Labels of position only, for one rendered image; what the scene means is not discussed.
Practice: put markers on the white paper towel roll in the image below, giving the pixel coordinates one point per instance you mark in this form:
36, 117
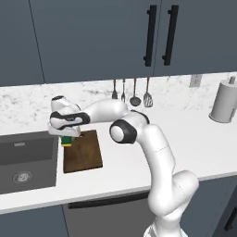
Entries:
223, 103

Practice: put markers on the narrow dark blue-grey cupboard door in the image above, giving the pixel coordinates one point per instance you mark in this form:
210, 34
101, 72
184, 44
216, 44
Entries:
18, 40

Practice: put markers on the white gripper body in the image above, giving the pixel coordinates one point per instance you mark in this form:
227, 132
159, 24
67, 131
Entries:
63, 130

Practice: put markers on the green and yellow sponge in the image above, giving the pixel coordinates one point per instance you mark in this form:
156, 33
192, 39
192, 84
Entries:
66, 142

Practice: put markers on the grey hanging slotted spatula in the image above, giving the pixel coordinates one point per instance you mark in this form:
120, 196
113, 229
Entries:
148, 100

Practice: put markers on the grey wall socket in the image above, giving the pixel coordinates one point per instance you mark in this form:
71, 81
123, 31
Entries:
195, 81

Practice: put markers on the grey sink basin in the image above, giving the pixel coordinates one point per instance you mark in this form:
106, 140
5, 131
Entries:
27, 163

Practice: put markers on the wide dark blue-grey cupboard door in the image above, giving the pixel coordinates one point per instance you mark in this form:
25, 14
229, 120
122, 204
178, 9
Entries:
92, 40

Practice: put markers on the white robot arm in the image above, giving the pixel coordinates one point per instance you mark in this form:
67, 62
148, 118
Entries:
160, 160

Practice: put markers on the dark hanging fork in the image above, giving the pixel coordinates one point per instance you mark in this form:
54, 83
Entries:
123, 94

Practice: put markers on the dark blue-grey base cupboard door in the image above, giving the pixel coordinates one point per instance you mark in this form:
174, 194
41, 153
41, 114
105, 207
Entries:
31, 223
203, 209
228, 206

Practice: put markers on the grey dishwasher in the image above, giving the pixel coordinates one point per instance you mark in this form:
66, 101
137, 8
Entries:
108, 220

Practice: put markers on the dark hanging ladle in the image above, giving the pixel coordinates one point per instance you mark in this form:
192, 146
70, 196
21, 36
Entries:
135, 100

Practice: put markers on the brown wooden cutting board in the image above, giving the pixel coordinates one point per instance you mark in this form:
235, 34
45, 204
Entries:
83, 155

